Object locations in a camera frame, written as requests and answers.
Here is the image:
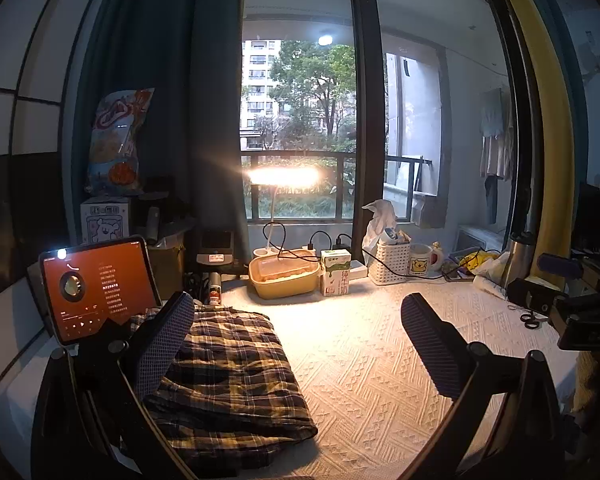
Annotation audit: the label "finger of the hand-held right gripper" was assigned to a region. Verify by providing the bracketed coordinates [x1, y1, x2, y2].
[536, 253, 584, 280]

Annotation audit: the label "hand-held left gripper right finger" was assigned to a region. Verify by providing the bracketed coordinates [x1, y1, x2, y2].
[400, 292, 567, 480]

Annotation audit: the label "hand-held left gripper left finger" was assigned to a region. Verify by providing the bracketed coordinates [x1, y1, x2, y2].
[30, 291, 196, 480]

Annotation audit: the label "plaid flannel shirt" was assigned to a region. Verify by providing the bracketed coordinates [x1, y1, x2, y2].
[122, 304, 320, 473]

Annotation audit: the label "person's right forearm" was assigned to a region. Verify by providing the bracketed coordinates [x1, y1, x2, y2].
[572, 349, 600, 428]

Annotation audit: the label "steel thermos bottle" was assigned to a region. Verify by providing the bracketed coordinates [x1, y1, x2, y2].
[501, 231, 536, 288]

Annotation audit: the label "black scissors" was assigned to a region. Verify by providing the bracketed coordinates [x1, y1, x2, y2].
[519, 309, 549, 330]

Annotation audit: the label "white textured tablecloth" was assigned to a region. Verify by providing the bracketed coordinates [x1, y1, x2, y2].
[0, 272, 598, 480]

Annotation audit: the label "brown cardboard box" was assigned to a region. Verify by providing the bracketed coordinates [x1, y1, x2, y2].
[146, 240, 187, 302]

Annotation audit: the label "yellow plastic bag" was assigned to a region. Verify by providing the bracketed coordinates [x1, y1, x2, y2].
[459, 251, 502, 275]

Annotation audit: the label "white bear print mug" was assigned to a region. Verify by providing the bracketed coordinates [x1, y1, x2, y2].
[408, 242, 445, 277]

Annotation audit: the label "tablet with case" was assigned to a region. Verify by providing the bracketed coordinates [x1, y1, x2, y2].
[27, 235, 163, 347]

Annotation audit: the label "white woven basket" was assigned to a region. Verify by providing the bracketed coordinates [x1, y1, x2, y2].
[367, 237, 412, 286]

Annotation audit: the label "black electronic device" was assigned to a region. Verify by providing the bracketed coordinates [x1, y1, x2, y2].
[195, 230, 237, 269]

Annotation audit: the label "white power strip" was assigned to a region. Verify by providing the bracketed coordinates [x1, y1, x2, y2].
[305, 247, 369, 279]

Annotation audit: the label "green white milk carton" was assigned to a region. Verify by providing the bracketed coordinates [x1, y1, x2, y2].
[320, 248, 352, 297]

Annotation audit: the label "yellow food container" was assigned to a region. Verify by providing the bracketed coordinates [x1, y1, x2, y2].
[248, 249, 322, 300]

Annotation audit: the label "white bear print box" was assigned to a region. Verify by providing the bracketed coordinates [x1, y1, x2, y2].
[80, 197, 134, 247]

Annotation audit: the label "yellow curtain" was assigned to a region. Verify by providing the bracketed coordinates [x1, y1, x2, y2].
[485, 0, 575, 281]

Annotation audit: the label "white plastic bag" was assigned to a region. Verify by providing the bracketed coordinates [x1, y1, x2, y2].
[362, 199, 399, 251]

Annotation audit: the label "hanging clothes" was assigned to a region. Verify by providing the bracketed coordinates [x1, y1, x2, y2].
[479, 87, 517, 227]

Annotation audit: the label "white desk lamp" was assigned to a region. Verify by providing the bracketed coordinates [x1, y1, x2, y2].
[244, 164, 326, 259]

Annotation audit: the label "colourful snack bag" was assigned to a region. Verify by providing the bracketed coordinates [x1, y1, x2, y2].
[84, 87, 156, 197]

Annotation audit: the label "black balcony railing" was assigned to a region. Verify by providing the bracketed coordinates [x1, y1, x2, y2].
[240, 149, 433, 222]

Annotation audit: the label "dark blue curtain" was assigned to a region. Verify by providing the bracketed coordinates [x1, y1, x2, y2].
[62, 0, 251, 281]

